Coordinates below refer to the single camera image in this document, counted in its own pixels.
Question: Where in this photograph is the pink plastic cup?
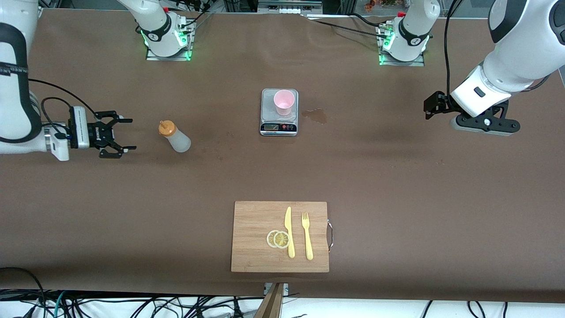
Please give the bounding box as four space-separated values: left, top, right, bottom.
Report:
274 90 295 117

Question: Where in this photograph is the red orange printed package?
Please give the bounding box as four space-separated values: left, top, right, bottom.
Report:
364 0 398 12

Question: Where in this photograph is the brown liquid spill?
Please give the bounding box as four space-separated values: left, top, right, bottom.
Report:
301 108 328 125

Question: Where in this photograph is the silver digital kitchen scale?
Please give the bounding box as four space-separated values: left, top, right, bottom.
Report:
260 88 299 136

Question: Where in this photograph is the bamboo cutting board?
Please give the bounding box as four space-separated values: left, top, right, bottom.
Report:
231 201 330 273

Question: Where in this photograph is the white power strip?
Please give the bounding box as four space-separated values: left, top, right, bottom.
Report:
258 1 323 15

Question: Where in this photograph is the yellow plastic fork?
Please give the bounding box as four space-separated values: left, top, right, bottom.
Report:
301 212 314 261

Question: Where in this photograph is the yellow plastic knife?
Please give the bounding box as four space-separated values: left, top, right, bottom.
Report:
284 206 295 259

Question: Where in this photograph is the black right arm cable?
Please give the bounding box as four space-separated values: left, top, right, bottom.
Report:
27 79 97 137

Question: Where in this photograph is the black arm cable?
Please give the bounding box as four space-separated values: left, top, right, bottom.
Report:
27 79 97 137
444 0 464 98

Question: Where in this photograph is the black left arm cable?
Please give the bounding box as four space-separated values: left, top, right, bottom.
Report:
444 0 464 98

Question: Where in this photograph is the thick black cable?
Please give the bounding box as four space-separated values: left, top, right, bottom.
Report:
302 13 382 38

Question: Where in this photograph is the black cable loop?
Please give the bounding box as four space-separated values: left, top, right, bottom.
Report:
0 267 45 318

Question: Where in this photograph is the teal cable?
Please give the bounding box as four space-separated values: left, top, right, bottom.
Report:
42 291 67 318

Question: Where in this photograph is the wooden post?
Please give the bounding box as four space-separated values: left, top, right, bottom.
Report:
254 283 284 318

